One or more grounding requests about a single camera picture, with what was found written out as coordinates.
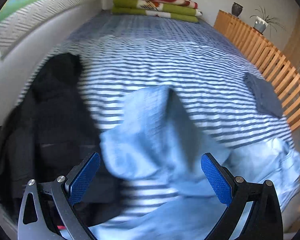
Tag folded green blanket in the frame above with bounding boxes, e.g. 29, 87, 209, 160
111, 0, 203, 23

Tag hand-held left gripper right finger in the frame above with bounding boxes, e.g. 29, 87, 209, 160
201, 153, 283, 240

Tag dark speckled vase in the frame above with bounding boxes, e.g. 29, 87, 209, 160
231, 2, 244, 18

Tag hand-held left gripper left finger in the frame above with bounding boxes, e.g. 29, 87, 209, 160
17, 151, 101, 240

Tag potted plant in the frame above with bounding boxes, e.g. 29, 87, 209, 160
249, 5, 287, 35

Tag folded grey pants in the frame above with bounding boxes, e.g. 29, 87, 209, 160
242, 73, 284, 119

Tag striped bed blanket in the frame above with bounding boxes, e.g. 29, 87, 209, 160
17, 14, 294, 227

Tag wooden cabinet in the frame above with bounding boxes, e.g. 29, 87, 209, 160
282, 10, 300, 68

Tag light blue denim pants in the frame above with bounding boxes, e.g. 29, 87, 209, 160
89, 85, 300, 240

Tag black clothes pile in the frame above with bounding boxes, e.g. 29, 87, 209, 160
0, 52, 120, 228

